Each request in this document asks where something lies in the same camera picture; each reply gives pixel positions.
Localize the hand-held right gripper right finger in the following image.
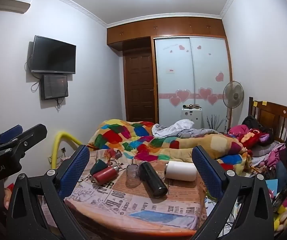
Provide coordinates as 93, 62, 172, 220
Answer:
191, 145, 275, 240

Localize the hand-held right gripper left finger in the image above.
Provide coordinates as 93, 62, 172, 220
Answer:
6, 144, 91, 240

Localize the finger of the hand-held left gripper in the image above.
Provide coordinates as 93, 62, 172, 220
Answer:
0, 124, 47, 163
0, 124, 24, 153

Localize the white thermos cup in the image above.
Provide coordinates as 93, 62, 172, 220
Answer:
165, 161, 198, 181

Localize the red thermos cup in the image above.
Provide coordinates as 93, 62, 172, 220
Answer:
93, 165, 120, 185

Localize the black thermos cup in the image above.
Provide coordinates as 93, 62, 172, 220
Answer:
139, 161, 169, 197

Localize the clear glass cup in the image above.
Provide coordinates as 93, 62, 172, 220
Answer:
126, 164, 140, 188

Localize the dark green cup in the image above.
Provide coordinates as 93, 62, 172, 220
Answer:
90, 159, 108, 175

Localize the yellow foam tube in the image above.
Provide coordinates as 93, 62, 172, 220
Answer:
50, 131, 83, 169

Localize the bundle of dry twigs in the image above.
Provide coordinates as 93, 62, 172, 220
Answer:
206, 115, 225, 132

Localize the colourful patchwork quilt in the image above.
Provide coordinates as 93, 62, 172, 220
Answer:
87, 119, 252, 173

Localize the pink garment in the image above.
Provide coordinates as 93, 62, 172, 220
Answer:
227, 124, 249, 137

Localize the grey crumpled cloth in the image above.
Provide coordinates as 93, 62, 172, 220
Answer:
152, 119, 224, 138

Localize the white boxy appliance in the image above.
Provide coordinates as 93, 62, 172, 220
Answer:
181, 107, 203, 128

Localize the red plush toy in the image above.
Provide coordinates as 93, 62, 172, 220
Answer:
237, 129, 274, 151

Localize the grey pillow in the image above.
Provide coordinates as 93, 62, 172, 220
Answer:
252, 142, 284, 158

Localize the black bag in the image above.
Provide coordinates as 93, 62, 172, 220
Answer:
242, 116, 259, 131

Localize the blue book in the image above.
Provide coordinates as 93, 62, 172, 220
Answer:
266, 179, 279, 191

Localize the newspaper print bed sheet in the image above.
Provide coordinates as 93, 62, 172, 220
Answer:
63, 149, 208, 238

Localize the standing electric fan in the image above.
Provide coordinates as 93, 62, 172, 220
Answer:
223, 81, 244, 133

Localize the wooden bed headboard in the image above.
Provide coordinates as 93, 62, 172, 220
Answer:
248, 97, 287, 143

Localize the yellow plush toy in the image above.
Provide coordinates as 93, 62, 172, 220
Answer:
274, 204, 287, 232

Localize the frosted wardrobe door with hearts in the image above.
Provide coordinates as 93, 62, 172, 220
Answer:
190, 36, 232, 132
154, 37, 193, 130

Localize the brown wooden door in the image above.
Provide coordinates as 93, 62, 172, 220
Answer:
124, 52, 157, 123

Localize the wooden overhead cabinet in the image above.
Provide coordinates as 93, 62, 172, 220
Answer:
107, 17, 227, 52

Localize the black monitor cable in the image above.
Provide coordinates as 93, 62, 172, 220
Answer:
31, 79, 42, 92

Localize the small black wall monitor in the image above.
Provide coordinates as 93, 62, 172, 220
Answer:
40, 74, 69, 101

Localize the black television cable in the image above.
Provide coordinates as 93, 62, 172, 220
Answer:
24, 54, 34, 73

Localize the black wall television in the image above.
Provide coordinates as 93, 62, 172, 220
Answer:
31, 35, 77, 74

